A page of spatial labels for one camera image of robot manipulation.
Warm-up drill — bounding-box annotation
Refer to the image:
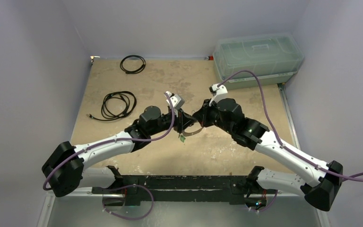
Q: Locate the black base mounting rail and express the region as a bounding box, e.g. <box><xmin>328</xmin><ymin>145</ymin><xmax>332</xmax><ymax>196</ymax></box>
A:
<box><xmin>92</xmin><ymin>175</ymin><xmax>275</xmax><ymax>209</ymax></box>

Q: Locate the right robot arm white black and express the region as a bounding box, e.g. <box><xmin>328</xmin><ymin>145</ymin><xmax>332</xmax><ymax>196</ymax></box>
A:
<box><xmin>193</xmin><ymin>98</ymin><xmax>343</xmax><ymax>211</ymax></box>

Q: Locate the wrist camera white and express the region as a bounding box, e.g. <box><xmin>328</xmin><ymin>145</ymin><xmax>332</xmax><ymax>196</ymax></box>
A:
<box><xmin>165</xmin><ymin>91</ymin><xmax>185</xmax><ymax>110</ymax></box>
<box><xmin>209</xmin><ymin>83</ymin><xmax>228</xmax><ymax>106</ymax></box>

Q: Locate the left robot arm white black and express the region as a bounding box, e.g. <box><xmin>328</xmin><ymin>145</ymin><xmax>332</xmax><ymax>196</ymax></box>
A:
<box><xmin>42</xmin><ymin>106</ymin><xmax>196</xmax><ymax>197</ymax></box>

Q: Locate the black coiled cable far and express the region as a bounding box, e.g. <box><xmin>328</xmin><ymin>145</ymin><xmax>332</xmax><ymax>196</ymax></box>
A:
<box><xmin>120</xmin><ymin>55</ymin><xmax>147</xmax><ymax>75</ymax></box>

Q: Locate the black coiled cable near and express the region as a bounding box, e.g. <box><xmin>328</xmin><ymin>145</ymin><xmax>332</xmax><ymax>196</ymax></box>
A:
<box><xmin>87</xmin><ymin>91</ymin><xmax>138</xmax><ymax>122</ymax></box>

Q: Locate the black coiled cable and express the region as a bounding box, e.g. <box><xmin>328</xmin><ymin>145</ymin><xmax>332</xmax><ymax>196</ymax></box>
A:
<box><xmin>87</xmin><ymin>91</ymin><xmax>138</xmax><ymax>122</ymax></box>
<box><xmin>120</xmin><ymin>55</ymin><xmax>147</xmax><ymax>75</ymax></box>

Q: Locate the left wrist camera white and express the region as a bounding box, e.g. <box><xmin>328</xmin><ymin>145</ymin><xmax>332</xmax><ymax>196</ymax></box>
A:
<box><xmin>165</xmin><ymin>91</ymin><xmax>185</xmax><ymax>110</ymax></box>

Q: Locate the green key tag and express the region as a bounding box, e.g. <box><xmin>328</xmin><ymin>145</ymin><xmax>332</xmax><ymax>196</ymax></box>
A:
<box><xmin>180</xmin><ymin>135</ymin><xmax>186</xmax><ymax>143</ymax></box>

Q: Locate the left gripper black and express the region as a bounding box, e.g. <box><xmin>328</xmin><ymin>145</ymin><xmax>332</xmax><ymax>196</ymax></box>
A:
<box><xmin>148</xmin><ymin>108</ymin><xmax>196</xmax><ymax>137</ymax></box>

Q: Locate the translucent green storage box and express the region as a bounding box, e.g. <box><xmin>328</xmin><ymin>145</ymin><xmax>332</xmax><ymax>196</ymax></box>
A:
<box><xmin>212</xmin><ymin>33</ymin><xmax>304</xmax><ymax>90</ymax></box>

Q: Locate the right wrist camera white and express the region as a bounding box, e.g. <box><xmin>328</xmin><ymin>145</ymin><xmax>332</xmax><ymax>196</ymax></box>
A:
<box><xmin>209</xmin><ymin>83</ymin><xmax>228</xmax><ymax>106</ymax></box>

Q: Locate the aluminium frame rail right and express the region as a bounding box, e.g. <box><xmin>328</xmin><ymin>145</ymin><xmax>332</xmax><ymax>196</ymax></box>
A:
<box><xmin>278</xmin><ymin>83</ymin><xmax>301</xmax><ymax>149</ymax></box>

